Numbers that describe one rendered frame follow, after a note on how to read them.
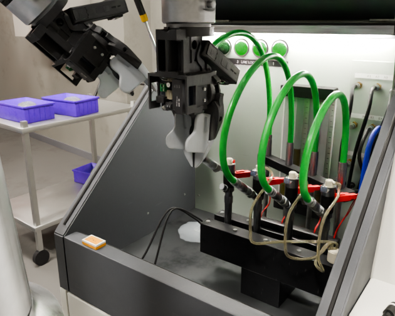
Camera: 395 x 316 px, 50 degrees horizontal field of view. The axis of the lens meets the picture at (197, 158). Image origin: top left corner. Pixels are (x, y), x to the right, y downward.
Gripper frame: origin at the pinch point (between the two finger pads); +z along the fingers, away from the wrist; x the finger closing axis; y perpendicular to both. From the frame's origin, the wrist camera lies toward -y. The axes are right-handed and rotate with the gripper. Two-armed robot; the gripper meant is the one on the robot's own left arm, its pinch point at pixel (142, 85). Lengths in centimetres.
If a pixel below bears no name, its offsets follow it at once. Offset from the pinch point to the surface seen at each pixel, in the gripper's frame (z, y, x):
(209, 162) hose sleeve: 23.8, 0.6, -3.0
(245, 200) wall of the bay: 62, -10, -27
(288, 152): 43.4, -15.7, -1.4
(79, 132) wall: 127, -102, -383
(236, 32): 11.1, -24.6, 0.9
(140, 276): 26.9, 27.9, -9.8
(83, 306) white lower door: 32, 39, -33
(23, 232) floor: 88, 25, -249
